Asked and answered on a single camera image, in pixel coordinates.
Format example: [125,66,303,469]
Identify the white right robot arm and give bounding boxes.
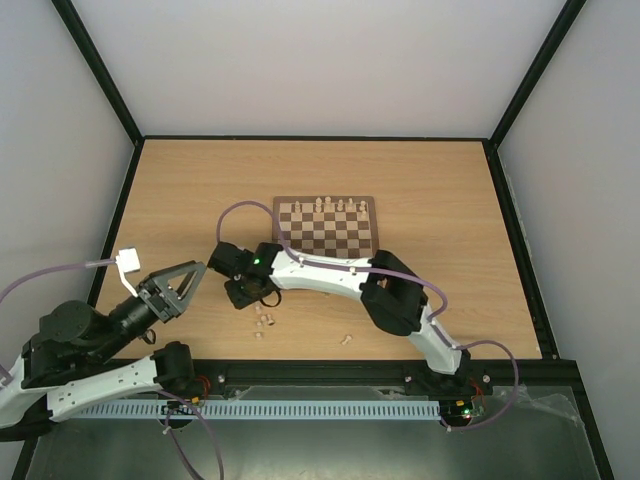
[136,242,471,392]

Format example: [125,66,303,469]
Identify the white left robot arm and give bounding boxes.
[1,296,195,441]

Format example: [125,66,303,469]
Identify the wooden chess board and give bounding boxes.
[272,195,379,259]

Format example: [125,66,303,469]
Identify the clear plastic sheet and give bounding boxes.
[510,384,584,428]

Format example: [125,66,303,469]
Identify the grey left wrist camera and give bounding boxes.
[115,247,141,297]

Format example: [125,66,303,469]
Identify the black enclosure frame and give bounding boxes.
[49,0,640,480]

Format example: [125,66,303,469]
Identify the white slotted cable duct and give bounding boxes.
[76,399,441,422]

